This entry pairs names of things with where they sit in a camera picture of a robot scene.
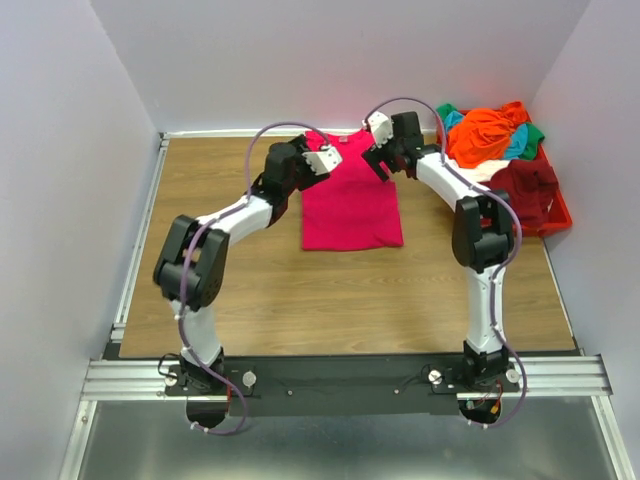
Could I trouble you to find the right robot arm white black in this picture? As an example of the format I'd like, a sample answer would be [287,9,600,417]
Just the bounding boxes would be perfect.
[362,111,515,392]

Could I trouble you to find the white t-shirt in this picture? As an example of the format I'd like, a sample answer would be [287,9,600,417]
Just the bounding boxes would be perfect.
[447,159,511,183]

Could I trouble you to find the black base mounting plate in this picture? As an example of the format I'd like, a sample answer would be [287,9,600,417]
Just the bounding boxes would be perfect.
[158,352,521,427]

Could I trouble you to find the magenta pink t-shirt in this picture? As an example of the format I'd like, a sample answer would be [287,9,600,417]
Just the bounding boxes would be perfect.
[301,130,404,252]

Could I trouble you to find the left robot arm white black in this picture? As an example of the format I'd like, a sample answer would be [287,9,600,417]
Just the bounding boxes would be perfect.
[153,134,341,395]

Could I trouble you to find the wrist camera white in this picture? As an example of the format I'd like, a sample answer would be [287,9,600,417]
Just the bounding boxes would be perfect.
[363,111,393,147]
[303,145,342,176]

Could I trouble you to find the aluminium extrusion frame rail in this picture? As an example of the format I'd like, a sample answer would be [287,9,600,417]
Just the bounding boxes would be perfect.
[80,356,612,401]

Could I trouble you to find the left aluminium side rail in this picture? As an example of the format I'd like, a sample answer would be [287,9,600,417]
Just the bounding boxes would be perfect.
[109,132,170,343]

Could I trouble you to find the orange t-shirt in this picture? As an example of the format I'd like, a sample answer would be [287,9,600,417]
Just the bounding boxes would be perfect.
[447,100,532,169]

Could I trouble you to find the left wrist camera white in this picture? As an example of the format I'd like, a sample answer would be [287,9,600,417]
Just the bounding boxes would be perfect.
[303,145,342,176]

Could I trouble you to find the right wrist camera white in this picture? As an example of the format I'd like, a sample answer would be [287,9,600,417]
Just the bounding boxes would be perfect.
[363,111,393,147]

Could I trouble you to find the green t-shirt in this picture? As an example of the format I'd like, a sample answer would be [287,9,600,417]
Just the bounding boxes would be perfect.
[434,102,547,160]

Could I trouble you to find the dark maroon t-shirt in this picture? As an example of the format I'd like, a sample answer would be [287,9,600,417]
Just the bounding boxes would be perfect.
[489,158,559,229]

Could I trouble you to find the teal blue t-shirt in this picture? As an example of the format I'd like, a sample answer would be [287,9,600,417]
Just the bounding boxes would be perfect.
[443,110,530,161]

